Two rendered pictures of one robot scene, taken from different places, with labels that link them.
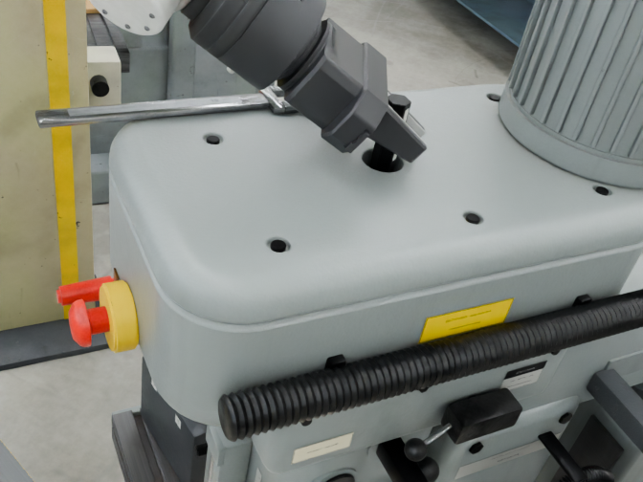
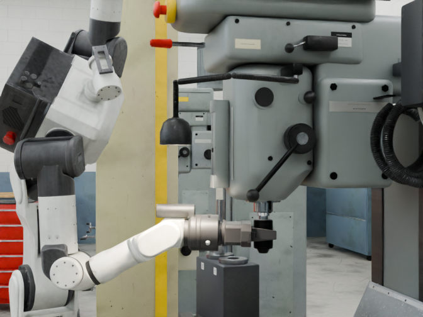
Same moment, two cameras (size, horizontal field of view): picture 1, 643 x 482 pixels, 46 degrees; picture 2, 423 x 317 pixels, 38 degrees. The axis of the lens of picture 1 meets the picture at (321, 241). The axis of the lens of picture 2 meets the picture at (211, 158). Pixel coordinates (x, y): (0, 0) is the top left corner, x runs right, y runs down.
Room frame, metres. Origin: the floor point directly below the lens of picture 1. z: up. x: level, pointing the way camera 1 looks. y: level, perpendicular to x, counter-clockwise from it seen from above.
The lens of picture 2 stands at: (-0.89, -0.42, 1.41)
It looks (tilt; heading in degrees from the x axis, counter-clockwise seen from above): 0 degrees down; 20
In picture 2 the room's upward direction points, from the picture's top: straight up
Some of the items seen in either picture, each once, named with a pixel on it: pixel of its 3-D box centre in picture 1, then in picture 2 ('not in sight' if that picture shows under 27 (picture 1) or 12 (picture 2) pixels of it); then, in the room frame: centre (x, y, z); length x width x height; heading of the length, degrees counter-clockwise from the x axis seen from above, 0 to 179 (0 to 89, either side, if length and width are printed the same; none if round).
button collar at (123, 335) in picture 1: (119, 316); (170, 10); (0.45, 0.16, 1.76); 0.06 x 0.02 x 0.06; 33
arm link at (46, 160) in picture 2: not in sight; (50, 168); (0.41, 0.47, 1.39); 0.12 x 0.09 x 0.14; 109
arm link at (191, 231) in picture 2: not in sight; (179, 226); (0.51, 0.16, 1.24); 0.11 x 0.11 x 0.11; 18
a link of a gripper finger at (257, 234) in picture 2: not in sight; (263, 234); (0.54, -0.05, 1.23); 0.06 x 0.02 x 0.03; 108
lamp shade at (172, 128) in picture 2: not in sight; (175, 131); (0.38, 0.11, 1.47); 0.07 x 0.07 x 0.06
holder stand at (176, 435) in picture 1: (192, 412); (226, 287); (0.95, 0.18, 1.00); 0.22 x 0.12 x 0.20; 43
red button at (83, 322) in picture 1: (90, 321); (160, 9); (0.43, 0.18, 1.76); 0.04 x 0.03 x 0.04; 33
